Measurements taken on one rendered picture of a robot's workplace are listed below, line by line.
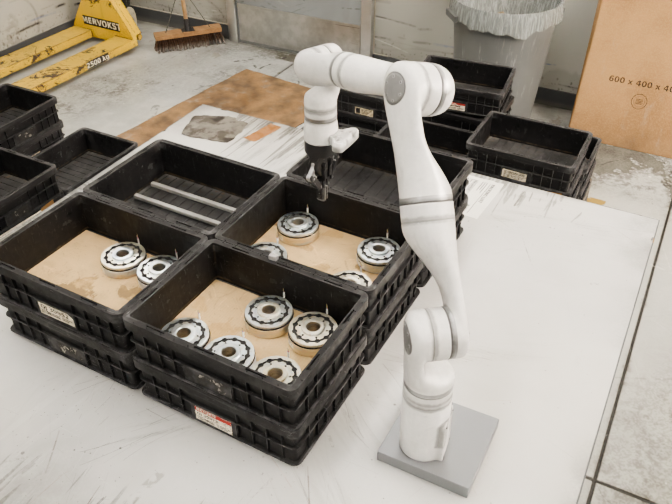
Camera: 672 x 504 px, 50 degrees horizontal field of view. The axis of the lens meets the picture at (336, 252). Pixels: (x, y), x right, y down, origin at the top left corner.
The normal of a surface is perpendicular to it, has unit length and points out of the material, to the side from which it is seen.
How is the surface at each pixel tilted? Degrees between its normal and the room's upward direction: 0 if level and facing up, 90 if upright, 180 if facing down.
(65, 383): 0
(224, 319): 0
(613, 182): 0
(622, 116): 73
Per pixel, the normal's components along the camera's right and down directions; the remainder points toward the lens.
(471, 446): -0.01, -0.81
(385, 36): -0.46, 0.54
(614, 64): -0.43, 0.36
